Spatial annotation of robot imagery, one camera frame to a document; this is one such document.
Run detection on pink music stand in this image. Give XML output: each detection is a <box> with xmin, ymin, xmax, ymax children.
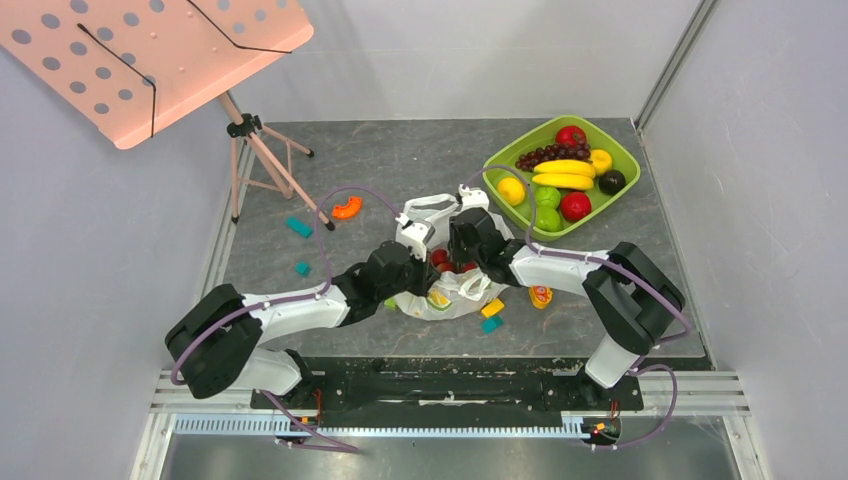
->
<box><xmin>1</xmin><ymin>1</ymin><xmax>314</xmax><ymax>197</ymax></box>

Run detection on dark fake plum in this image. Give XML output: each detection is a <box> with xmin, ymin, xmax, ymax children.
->
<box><xmin>597</xmin><ymin>169</ymin><xmax>627</xmax><ymax>196</ymax></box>

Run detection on fake banana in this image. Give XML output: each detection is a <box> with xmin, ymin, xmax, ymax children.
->
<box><xmin>533</xmin><ymin>159</ymin><xmax>595</xmax><ymax>178</ymax></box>
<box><xmin>531</xmin><ymin>174</ymin><xmax>595</xmax><ymax>191</ymax></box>

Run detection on small teal cube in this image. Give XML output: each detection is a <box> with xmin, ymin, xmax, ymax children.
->
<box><xmin>295</xmin><ymin>262</ymin><xmax>311</xmax><ymax>277</ymax></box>

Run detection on orange curved toy block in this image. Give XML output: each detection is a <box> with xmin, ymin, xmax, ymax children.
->
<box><xmin>332</xmin><ymin>196</ymin><xmax>363</xmax><ymax>220</ymax></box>

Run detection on red fake pomegranate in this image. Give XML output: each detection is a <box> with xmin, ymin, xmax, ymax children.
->
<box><xmin>559</xmin><ymin>191</ymin><xmax>593</xmax><ymax>223</ymax></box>

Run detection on red fake fruit in bag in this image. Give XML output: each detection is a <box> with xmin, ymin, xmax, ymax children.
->
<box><xmin>429</xmin><ymin>248</ymin><xmax>478</xmax><ymax>274</ymax></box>

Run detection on purple fake grapes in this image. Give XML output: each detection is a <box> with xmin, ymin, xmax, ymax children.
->
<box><xmin>514</xmin><ymin>143</ymin><xmax>590</xmax><ymax>172</ymax></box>

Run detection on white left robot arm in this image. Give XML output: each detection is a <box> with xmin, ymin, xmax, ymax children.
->
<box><xmin>164</xmin><ymin>241</ymin><xmax>440</xmax><ymax>408</ymax></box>

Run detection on yellow orange toy piece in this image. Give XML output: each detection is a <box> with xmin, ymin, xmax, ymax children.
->
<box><xmin>528</xmin><ymin>286</ymin><xmax>553</xmax><ymax>310</ymax></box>

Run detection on teal rectangular block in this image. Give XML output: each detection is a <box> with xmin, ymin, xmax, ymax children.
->
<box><xmin>285</xmin><ymin>217</ymin><xmax>314</xmax><ymax>239</ymax></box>

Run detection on yellow rectangular block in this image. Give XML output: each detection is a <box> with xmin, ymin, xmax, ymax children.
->
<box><xmin>480</xmin><ymin>298</ymin><xmax>505</xmax><ymax>319</ymax></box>

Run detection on green fake apple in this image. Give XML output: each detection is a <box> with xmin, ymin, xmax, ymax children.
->
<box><xmin>534</xmin><ymin>205</ymin><xmax>563</xmax><ymax>232</ymax></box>

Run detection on upper fake banana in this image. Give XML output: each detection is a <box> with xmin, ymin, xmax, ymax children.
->
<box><xmin>533</xmin><ymin>159</ymin><xmax>595</xmax><ymax>178</ymax></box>

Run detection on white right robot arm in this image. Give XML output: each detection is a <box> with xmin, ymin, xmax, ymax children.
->
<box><xmin>449</xmin><ymin>207</ymin><xmax>685</xmax><ymax>408</ymax></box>

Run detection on yellow fake lemon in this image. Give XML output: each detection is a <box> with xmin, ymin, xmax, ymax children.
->
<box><xmin>496</xmin><ymin>177</ymin><xmax>527</xmax><ymax>207</ymax></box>

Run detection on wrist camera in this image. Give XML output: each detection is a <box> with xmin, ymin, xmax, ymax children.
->
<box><xmin>395</xmin><ymin>213</ymin><xmax>435</xmax><ymax>262</ymax></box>
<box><xmin>457</xmin><ymin>184</ymin><xmax>490</xmax><ymax>212</ymax></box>

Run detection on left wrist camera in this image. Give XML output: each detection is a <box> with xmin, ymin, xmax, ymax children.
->
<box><xmin>395</xmin><ymin>213</ymin><xmax>435</xmax><ymax>262</ymax></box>

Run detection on lower fake banana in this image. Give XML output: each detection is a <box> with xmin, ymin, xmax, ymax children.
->
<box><xmin>531</xmin><ymin>174</ymin><xmax>595</xmax><ymax>191</ymax></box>

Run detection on small yellow fake fruit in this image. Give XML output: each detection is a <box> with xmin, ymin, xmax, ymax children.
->
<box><xmin>589</xmin><ymin>149</ymin><xmax>613</xmax><ymax>177</ymax></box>

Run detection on red fake apple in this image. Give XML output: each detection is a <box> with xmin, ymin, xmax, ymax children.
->
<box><xmin>555</xmin><ymin>125</ymin><xmax>587</xmax><ymax>148</ymax></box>

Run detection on fake citrus slice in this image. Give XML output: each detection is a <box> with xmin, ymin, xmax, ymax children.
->
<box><xmin>427</xmin><ymin>290</ymin><xmax>452</xmax><ymax>311</ymax></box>

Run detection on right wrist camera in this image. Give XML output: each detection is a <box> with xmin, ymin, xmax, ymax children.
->
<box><xmin>457</xmin><ymin>184</ymin><xmax>490</xmax><ymax>212</ymax></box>

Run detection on green fake lime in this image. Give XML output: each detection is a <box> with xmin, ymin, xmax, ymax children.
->
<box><xmin>534</xmin><ymin>186</ymin><xmax>562</xmax><ymax>209</ymax></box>

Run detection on white plastic bag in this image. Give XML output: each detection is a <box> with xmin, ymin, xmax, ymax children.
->
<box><xmin>390</xmin><ymin>194</ymin><xmax>507</xmax><ymax>321</ymax></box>

